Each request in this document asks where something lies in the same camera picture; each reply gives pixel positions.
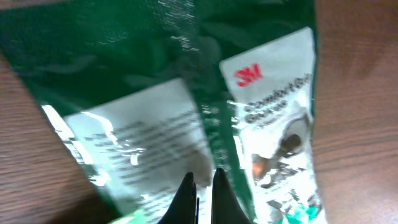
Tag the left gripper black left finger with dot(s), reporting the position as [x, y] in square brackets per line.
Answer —
[183, 208]

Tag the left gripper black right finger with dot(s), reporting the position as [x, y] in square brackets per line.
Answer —
[225, 208]

